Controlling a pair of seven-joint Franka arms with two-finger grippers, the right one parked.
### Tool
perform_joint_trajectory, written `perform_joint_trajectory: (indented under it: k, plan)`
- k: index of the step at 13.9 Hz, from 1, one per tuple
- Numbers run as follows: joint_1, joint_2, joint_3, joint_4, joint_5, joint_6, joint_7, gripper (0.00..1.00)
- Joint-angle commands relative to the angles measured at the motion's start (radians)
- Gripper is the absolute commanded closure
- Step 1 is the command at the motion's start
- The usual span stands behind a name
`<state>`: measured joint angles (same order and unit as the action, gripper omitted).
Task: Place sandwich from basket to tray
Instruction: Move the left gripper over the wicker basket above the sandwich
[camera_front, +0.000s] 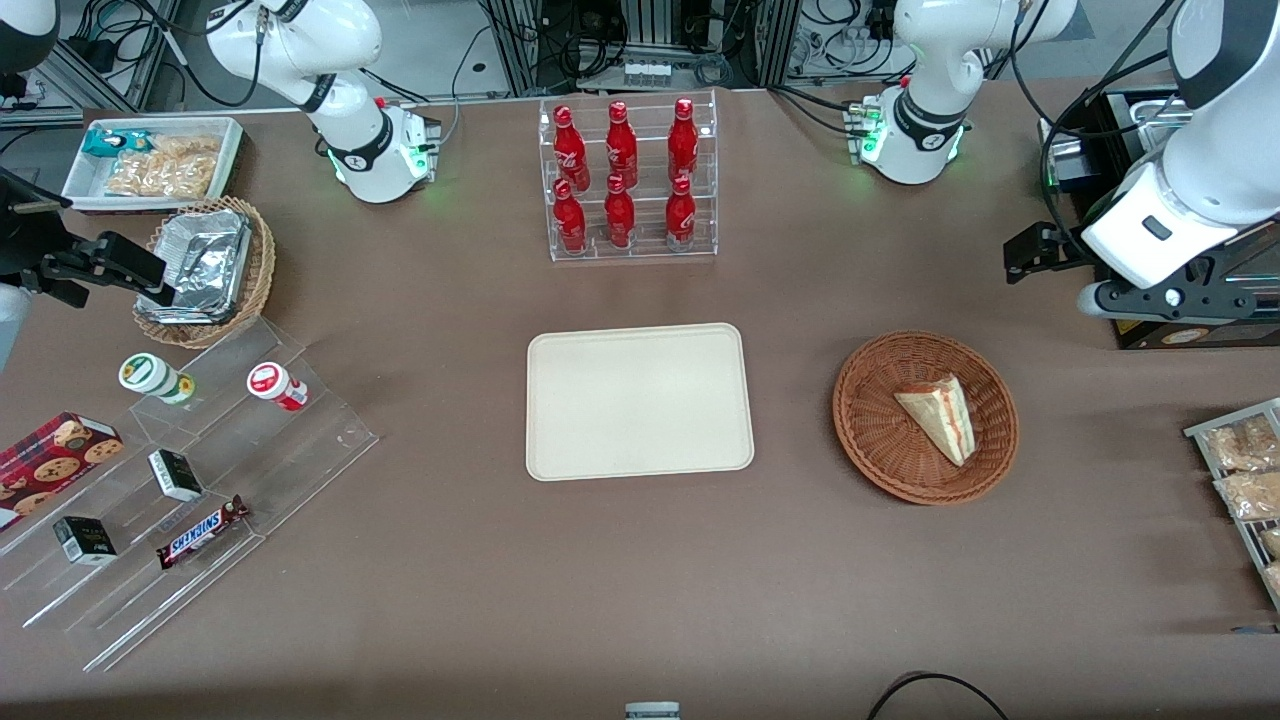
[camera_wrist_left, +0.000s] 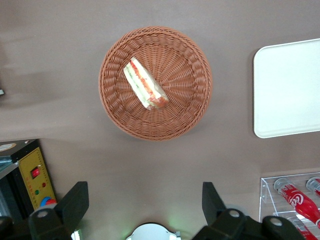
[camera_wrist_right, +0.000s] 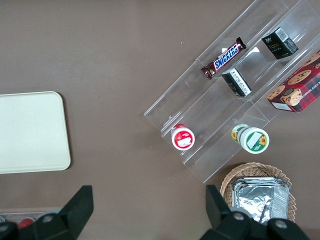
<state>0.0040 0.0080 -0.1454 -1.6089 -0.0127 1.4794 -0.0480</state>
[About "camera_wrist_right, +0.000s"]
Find Snickers chocolate bar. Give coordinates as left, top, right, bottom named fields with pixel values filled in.
left=201, top=36, right=247, bottom=80

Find clear acrylic stepped shelf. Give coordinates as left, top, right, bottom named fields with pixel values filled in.
left=143, top=0, right=320, bottom=185

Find small black carton box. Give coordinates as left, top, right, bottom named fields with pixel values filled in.
left=221, top=67, right=253, bottom=98
left=261, top=26, right=300, bottom=60

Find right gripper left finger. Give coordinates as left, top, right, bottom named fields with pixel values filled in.
left=34, top=185, right=95, bottom=240

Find light wicker basket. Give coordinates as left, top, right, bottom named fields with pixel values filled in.
left=219, top=162, right=296, bottom=223

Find silver foil container stack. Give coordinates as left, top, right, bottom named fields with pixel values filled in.
left=231, top=176, right=293, bottom=226

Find clear acrylic bottle rack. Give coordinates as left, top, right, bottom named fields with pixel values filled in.
left=0, top=211, right=47, bottom=226

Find cream rectangular plastic tray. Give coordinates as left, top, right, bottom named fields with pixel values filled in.
left=0, top=90, right=72, bottom=175

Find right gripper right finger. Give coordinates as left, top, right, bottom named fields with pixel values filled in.
left=201, top=184, right=252, bottom=240

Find red lid yoghurt cup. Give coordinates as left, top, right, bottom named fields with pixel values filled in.
left=171, top=123, right=196, bottom=151

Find green sunflower yoghurt cup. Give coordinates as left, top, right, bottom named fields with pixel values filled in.
left=230, top=123, right=270, bottom=154

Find red plaid cookie box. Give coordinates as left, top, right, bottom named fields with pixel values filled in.
left=266, top=49, right=320, bottom=114

